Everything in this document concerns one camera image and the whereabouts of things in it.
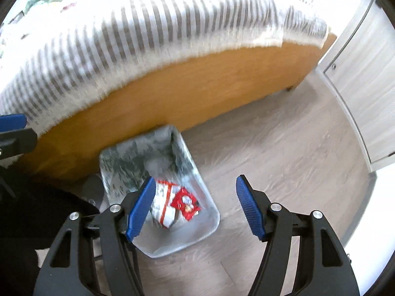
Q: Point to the blue black finger of the left gripper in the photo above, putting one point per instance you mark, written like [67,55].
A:
[16,138]

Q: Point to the person's black trouser leg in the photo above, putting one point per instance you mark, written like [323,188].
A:
[32,214]

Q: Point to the red white snack wrapper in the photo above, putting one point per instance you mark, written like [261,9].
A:
[173,204]

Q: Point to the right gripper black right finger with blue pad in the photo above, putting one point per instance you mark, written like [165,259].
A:
[323,267]

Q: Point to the brown checkered blanket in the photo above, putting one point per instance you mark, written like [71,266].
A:
[60,59]

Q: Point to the orange wooden bed frame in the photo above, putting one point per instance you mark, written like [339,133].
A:
[184,95]

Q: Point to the white wardrobe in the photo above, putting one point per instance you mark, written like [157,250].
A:
[359,70]

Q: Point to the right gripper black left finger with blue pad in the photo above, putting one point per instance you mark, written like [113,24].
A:
[69,267]

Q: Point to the patterned grey trash bin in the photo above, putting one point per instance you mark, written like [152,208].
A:
[164,155]

